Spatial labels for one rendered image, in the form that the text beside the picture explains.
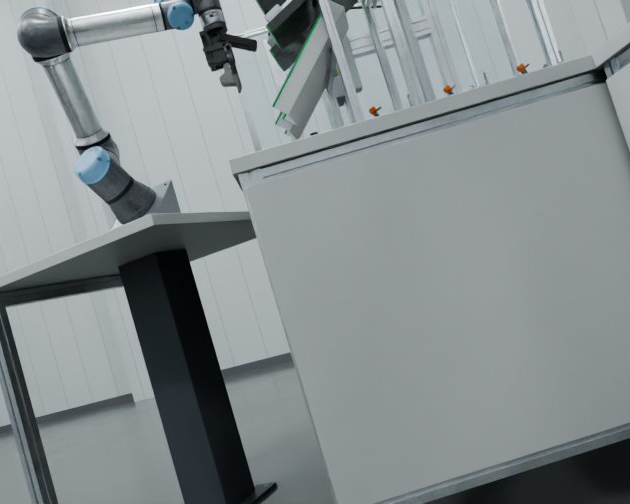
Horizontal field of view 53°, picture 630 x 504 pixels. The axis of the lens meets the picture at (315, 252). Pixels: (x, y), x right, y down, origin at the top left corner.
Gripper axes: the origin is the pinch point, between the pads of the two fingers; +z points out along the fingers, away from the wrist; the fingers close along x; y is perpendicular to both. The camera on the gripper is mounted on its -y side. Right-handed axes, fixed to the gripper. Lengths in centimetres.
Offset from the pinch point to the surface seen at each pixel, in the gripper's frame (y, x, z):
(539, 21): -127, -65, -14
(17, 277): 72, 19, 39
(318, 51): -20, 45, 13
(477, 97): -43, 70, 39
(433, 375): -19, 70, 87
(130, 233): 35, 37, 39
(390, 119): -26, 70, 38
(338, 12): -27, 46, 5
